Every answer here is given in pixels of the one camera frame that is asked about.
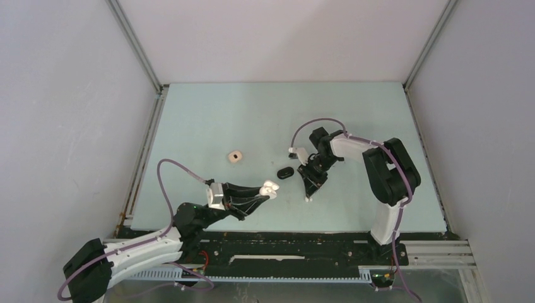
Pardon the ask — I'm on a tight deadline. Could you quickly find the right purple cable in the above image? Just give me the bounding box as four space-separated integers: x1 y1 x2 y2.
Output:
289 117 423 302

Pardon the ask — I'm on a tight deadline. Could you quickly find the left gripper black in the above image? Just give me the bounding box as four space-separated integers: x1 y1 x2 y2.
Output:
198 181 269 229

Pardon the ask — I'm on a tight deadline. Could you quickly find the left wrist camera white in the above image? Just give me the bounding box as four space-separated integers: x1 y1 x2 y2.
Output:
206 179 226 210

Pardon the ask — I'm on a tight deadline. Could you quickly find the aluminium frame post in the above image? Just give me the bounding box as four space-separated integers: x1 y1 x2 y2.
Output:
403 0 461 93
104 0 165 95

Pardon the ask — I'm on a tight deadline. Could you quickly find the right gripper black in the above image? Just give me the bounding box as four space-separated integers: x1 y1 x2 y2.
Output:
298 154 341 197

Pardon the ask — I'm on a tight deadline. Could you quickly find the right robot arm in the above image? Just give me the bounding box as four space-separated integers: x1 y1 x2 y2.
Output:
288 128 421 264

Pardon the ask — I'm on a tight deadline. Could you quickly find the white earbud charging case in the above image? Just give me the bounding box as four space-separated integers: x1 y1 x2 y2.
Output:
259 180 280 199

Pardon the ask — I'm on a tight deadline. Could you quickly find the white slotted cable duct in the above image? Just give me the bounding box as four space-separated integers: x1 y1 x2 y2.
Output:
125 267 377 284

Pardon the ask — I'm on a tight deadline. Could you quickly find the left aluminium frame post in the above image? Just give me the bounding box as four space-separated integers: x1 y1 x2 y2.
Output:
104 0 165 95

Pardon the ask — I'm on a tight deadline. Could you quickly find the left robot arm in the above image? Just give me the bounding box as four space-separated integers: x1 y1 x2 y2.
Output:
57 180 279 302

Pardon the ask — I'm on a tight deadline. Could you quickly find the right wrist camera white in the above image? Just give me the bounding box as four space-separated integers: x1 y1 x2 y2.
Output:
288 147 309 165

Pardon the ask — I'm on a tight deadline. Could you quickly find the purple cable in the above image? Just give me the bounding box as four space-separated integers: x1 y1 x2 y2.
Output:
56 158 214 302
289 117 423 302

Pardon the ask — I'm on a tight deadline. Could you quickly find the right aluminium frame post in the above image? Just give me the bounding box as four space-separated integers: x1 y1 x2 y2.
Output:
403 0 461 93

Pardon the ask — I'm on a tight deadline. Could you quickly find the black earbud charging case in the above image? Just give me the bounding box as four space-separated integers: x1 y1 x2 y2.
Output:
276 167 295 180

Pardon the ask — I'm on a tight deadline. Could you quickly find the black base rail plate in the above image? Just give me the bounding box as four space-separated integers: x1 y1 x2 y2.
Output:
158 230 454 280

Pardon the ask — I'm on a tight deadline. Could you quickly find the pink earbud charging case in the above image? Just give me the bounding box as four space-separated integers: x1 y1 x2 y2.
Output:
228 150 243 163

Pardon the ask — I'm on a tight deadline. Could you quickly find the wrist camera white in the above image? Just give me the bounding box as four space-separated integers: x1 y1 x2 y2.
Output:
288 147 309 165
206 179 226 210

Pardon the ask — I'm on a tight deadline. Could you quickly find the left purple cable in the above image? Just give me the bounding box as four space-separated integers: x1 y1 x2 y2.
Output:
56 158 214 302

